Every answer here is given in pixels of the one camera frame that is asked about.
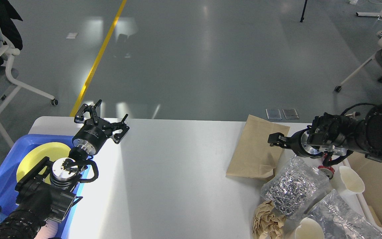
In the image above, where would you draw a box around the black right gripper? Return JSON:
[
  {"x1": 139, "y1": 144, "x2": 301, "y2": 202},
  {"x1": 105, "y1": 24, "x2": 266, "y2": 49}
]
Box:
[{"x1": 268, "y1": 129, "x2": 322, "y2": 158}]

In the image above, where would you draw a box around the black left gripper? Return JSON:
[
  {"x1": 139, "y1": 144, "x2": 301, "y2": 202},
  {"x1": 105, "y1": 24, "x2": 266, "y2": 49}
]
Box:
[{"x1": 72, "y1": 99, "x2": 129, "y2": 155}]

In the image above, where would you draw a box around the brown paper bag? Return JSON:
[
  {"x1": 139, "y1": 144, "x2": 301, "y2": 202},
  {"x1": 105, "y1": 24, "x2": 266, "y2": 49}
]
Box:
[{"x1": 226, "y1": 115, "x2": 290, "y2": 181}]

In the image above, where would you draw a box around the yellow plate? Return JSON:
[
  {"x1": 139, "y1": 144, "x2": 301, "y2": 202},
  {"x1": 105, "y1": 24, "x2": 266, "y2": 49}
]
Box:
[{"x1": 16, "y1": 142, "x2": 70, "y2": 182}]

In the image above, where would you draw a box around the crushed red can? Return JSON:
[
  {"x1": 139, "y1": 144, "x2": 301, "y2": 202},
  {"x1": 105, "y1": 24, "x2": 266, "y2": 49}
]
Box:
[{"x1": 317, "y1": 152, "x2": 335, "y2": 180}]

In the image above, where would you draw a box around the pink mug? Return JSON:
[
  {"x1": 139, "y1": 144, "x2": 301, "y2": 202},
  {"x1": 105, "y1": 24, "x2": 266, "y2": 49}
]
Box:
[{"x1": 36, "y1": 220, "x2": 59, "y2": 239}]

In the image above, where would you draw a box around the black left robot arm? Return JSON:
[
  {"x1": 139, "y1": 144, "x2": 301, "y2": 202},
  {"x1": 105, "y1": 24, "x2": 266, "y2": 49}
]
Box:
[{"x1": 0, "y1": 100, "x2": 129, "y2": 239}]

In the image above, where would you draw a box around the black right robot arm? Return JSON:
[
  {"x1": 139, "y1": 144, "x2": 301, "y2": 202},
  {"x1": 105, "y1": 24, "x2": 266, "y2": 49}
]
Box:
[{"x1": 267, "y1": 104, "x2": 382, "y2": 167}]

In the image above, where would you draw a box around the left floor outlet plate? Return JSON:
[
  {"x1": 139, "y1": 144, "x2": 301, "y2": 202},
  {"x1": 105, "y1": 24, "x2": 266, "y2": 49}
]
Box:
[{"x1": 266, "y1": 108, "x2": 282, "y2": 120}]

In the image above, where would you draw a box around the floor outlet plate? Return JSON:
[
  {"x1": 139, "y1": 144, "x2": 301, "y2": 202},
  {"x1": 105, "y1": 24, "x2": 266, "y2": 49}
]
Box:
[
  {"x1": 282, "y1": 109, "x2": 299, "y2": 120},
  {"x1": 266, "y1": 108, "x2": 282, "y2": 120}
]

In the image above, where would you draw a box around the right floor outlet plate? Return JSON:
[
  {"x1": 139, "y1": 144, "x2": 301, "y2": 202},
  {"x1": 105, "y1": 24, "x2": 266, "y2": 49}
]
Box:
[{"x1": 282, "y1": 109, "x2": 299, "y2": 120}]

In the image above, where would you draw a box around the crumpled aluminium foil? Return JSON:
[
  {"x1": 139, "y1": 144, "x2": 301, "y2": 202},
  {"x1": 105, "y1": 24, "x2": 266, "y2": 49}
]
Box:
[{"x1": 260, "y1": 156, "x2": 332, "y2": 220}]

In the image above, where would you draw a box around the crumpled brown paper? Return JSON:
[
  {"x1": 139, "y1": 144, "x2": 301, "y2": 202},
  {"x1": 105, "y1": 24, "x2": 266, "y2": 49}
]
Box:
[{"x1": 252, "y1": 200, "x2": 286, "y2": 239}]

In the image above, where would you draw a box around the clear plastic bag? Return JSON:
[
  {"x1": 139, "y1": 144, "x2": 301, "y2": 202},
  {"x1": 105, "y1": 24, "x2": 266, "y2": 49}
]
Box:
[{"x1": 306, "y1": 189, "x2": 382, "y2": 239}]

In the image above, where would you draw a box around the blue plastic tray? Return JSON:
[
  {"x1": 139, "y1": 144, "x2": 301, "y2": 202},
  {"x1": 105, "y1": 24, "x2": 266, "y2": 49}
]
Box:
[{"x1": 0, "y1": 134, "x2": 73, "y2": 224}]

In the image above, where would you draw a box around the white office chair left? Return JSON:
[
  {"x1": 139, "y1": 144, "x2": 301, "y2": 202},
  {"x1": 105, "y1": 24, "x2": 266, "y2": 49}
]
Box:
[{"x1": 0, "y1": 28, "x2": 59, "y2": 148}]

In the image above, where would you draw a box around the white plastic bin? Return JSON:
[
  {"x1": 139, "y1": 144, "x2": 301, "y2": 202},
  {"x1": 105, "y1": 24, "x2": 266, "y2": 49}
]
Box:
[{"x1": 344, "y1": 118, "x2": 382, "y2": 230}]

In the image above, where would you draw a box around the black tripod leg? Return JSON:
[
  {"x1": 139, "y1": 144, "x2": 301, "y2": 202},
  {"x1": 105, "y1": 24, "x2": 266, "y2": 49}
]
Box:
[{"x1": 299, "y1": 0, "x2": 308, "y2": 23}]

